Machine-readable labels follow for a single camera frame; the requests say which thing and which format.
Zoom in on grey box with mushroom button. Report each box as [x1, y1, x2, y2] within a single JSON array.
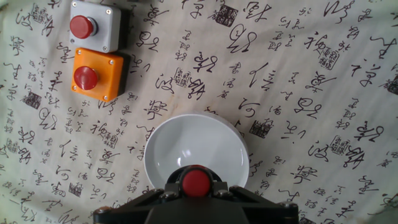
[[68, 0, 132, 54]]

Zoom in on calligraphy print tablecloth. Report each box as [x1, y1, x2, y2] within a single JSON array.
[[0, 0, 398, 224]]

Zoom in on white bowl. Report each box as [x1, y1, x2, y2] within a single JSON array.
[[143, 112, 251, 190]]

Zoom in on orange box with red button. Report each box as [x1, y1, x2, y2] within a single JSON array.
[[70, 47, 131, 103]]

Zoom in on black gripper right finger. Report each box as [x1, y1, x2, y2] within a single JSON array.
[[211, 180, 299, 224]]

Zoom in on black ladle with red trim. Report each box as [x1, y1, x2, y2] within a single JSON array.
[[167, 164, 224, 198]]

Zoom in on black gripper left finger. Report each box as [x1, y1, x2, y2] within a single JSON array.
[[93, 182, 182, 224]]

